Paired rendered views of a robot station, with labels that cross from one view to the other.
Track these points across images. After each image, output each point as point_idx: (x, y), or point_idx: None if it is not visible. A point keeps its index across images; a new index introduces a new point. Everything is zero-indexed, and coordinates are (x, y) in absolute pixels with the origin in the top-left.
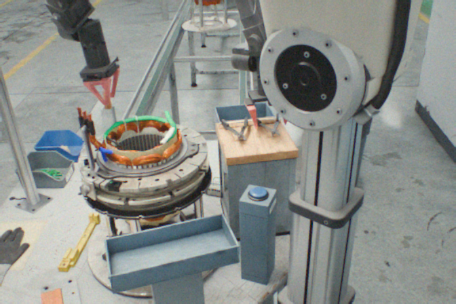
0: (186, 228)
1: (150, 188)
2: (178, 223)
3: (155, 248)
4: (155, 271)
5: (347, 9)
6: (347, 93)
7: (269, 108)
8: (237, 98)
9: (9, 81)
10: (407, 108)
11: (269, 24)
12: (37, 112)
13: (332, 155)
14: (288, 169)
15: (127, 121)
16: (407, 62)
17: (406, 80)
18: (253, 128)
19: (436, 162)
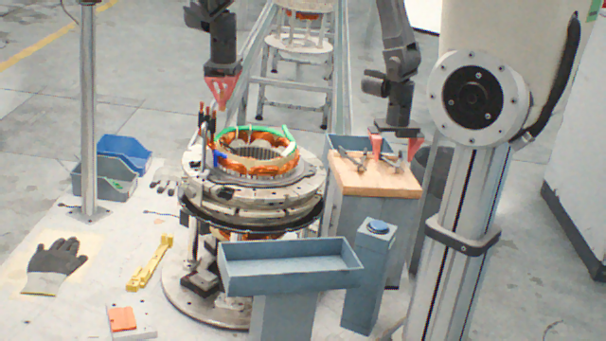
0: (304, 246)
1: (267, 200)
2: (296, 239)
3: (268, 262)
4: (275, 279)
5: (525, 39)
6: (511, 115)
7: (388, 144)
8: (314, 143)
9: (8, 73)
10: (530, 189)
11: (447, 43)
12: (46, 118)
13: (481, 179)
14: (407, 210)
15: (240, 129)
16: (564, 100)
17: (532, 154)
18: (371, 161)
19: (561, 260)
